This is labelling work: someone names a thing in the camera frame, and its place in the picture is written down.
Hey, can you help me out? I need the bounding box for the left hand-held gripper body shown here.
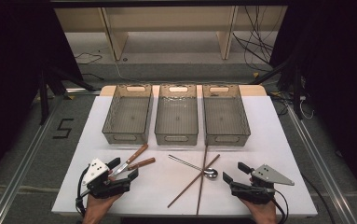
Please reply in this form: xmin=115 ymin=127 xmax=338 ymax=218
xmin=82 ymin=158 xmax=131 ymax=200

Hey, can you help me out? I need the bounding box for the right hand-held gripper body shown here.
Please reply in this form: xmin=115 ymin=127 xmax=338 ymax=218
xmin=229 ymin=164 xmax=295 ymax=205

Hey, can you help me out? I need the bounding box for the metal spoon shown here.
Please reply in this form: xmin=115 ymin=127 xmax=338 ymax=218
xmin=167 ymin=154 xmax=219 ymax=180

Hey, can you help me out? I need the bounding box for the wooden handled knife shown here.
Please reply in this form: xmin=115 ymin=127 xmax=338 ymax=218
xmin=111 ymin=143 xmax=149 ymax=177

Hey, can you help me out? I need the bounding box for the brown chopstick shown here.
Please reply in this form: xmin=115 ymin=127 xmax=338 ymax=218
xmin=167 ymin=153 xmax=222 ymax=209
xmin=196 ymin=143 xmax=209 ymax=217

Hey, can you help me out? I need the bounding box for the smoky clear plastic bin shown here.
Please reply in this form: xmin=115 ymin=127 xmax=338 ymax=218
xmin=201 ymin=83 xmax=252 ymax=147
xmin=154 ymin=83 xmax=199 ymax=147
xmin=102 ymin=83 xmax=154 ymax=145

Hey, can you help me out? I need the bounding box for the person's right hand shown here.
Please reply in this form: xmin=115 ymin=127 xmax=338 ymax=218
xmin=240 ymin=199 xmax=279 ymax=224

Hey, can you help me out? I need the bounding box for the person's left hand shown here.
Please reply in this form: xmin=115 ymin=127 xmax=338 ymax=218
xmin=82 ymin=192 xmax=122 ymax=224

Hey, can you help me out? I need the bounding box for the white table cover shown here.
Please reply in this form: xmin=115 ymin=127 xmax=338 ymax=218
xmin=50 ymin=95 xmax=319 ymax=217

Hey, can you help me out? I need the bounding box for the black stand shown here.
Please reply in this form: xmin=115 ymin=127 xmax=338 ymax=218
xmin=37 ymin=60 xmax=97 ymax=125
xmin=250 ymin=57 xmax=305 ymax=120

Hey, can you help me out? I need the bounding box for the dark curtain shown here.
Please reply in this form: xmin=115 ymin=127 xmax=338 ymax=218
xmin=268 ymin=0 xmax=357 ymax=206
xmin=0 ymin=0 xmax=84 ymax=191

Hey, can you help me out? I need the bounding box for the light wooden shelf unit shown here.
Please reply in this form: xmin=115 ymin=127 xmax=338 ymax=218
xmin=54 ymin=6 xmax=289 ymax=62

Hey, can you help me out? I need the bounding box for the left hand-held gripper cable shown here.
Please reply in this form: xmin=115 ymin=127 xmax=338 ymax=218
xmin=76 ymin=164 xmax=92 ymax=217

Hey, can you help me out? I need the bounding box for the black floor cable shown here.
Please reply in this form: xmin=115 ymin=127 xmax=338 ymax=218
xmin=301 ymin=173 xmax=336 ymax=224

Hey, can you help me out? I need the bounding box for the aluminium floor rail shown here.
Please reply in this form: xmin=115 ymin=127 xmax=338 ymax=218
xmin=0 ymin=94 xmax=65 ymax=224
xmin=285 ymin=104 xmax=357 ymax=224
xmin=65 ymin=88 xmax=102 ymax=95

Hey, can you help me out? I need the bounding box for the white plug with cable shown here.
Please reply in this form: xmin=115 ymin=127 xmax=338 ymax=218
xmin=298 ymin=94 xmax=315 ymax=120

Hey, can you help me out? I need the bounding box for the black cable bundle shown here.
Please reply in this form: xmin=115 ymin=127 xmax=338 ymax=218
xmin=232 ymin=5 xmax=280 ymax=73

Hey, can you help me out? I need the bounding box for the black frame bar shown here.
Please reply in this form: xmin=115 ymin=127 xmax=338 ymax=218
xmin=49 ymin=0 xmax=290 ymax=8

